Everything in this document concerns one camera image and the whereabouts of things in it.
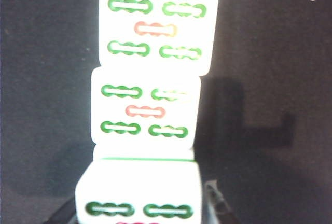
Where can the black rectangular mat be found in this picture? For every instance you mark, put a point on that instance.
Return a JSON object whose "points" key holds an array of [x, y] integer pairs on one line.
{"points": [[39, 78]]}

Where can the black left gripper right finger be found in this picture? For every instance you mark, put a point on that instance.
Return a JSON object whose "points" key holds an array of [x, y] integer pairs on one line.
{"points": [[218, 206]]}

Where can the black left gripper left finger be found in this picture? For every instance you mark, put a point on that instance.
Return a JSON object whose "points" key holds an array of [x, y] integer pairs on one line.
{"points": [[66, 215]]}

